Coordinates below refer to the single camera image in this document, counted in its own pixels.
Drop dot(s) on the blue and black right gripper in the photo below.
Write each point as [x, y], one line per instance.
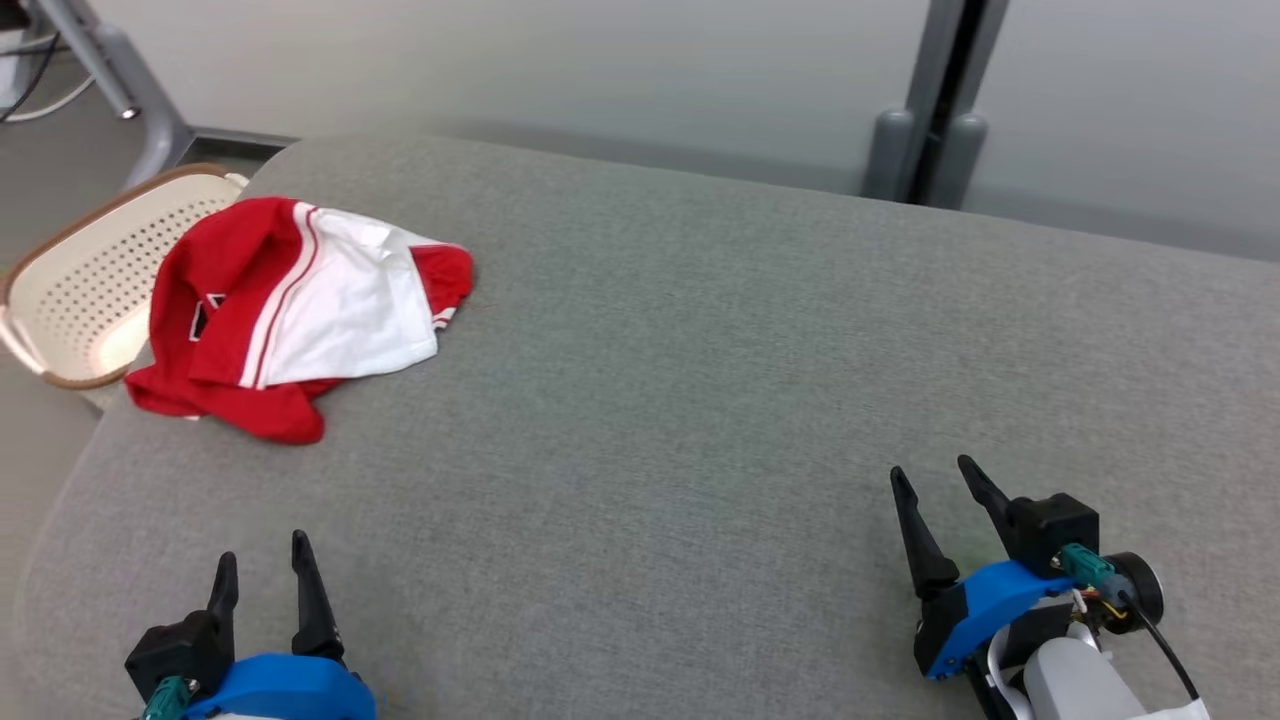
[975, 610]

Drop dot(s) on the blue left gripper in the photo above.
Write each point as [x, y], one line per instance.
[290, 690]

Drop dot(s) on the red and white jersey garment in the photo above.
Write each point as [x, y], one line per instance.
[340, 310]

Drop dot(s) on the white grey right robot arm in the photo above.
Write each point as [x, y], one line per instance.
[1075, 685]

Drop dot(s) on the black round right wrist joint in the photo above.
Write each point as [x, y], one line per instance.
[1140, 585]

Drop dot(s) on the cream perforated laundry basket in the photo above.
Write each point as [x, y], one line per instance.
[90, 280]

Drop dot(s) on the dark grey baseboard strip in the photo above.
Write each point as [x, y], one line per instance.
[240, 138]

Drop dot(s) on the grey metal desk leg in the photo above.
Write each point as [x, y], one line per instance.
[110, 70]

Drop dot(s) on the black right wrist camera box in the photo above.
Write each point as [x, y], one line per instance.
[1050, 530]

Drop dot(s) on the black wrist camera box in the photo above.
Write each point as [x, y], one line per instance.
[1050, 530]
[180, 650]

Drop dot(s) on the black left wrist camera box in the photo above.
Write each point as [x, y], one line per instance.
[180, 650]

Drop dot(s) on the teal right camera connector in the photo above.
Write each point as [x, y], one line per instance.
[1088, 568]

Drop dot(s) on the teal camera connector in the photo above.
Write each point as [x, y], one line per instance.
[165, 698]
[1088, 568]

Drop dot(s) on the teal left camera connector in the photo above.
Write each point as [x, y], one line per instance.
[165, 698]

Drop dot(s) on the grey rounded short post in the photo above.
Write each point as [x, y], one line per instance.
[890, 155]
[962, 160]

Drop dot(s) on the grey door frame pillar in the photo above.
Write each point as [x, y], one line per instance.
[945, 60]

